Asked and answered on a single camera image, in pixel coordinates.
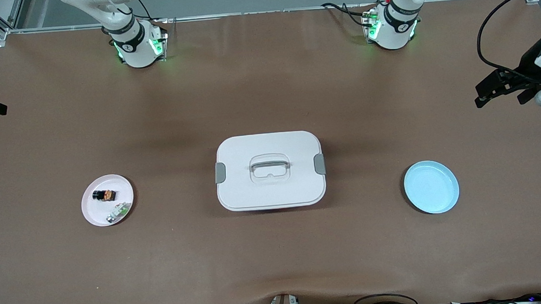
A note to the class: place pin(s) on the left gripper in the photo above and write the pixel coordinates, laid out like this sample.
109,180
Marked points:
527,65

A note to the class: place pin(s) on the orange and black push-button switch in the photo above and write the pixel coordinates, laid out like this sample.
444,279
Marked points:
109,195

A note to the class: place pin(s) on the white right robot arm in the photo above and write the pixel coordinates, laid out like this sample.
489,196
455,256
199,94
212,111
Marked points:
135,50

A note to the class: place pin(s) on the light blue plate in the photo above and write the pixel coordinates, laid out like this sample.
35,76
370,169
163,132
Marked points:
431,187

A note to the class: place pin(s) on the pink plate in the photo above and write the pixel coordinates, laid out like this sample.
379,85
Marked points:
93,212

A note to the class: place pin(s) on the grey box latch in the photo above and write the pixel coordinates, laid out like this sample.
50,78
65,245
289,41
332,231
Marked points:
220,173
320,164

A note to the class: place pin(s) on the white lidded storage box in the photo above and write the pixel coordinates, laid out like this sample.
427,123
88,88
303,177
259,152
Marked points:
273,192

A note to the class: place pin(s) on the brown table mat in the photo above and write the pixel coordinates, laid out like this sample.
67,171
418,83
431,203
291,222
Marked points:
277,255

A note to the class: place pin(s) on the green and white switch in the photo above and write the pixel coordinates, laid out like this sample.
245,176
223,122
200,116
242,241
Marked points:
122,209

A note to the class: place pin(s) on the aluminium table edge rail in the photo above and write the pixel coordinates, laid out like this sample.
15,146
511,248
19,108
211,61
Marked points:
266,12

